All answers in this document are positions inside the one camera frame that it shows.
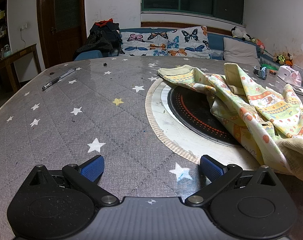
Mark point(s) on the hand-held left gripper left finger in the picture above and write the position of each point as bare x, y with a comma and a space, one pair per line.
92, 168

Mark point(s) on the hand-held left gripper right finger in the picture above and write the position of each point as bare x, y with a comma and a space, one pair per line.
211, 170

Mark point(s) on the patterned child's shirt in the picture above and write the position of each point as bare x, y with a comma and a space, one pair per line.
266, 105

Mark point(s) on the grey star print tablecloth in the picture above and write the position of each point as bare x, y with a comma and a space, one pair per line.
91, 110

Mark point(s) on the grey ballpoint pen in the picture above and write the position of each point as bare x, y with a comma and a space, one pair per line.
59, 78

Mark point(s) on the blue smart watch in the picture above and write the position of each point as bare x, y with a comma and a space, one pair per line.
261, 72

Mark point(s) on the white tissue box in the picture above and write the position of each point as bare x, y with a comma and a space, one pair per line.
284, 73

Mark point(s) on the grey pillow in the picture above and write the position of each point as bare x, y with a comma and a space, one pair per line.
240, 51

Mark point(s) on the blue sofa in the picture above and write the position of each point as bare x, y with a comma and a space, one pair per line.
215, 41

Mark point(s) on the dark wooden door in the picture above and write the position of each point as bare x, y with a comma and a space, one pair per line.
66, 42

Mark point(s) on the black jacket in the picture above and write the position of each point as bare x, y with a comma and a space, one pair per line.
101, 40

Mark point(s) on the yellow green plush toy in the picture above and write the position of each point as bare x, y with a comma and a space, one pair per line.
281, 59

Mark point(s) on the pink plush toy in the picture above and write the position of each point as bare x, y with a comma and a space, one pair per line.
260, 44

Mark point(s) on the wooden desk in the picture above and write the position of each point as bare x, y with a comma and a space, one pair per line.
24, 52

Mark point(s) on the butterfly print cushion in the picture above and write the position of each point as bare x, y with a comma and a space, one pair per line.
156, 43

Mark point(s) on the black white plush toy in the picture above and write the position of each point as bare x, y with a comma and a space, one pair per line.
239, 33

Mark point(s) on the clear water jug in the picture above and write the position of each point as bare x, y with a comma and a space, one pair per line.
6, 52

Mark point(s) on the green framed window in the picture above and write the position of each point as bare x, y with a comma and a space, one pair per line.
196, 0

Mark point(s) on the white wall socket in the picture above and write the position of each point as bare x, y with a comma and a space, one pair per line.
23, 27

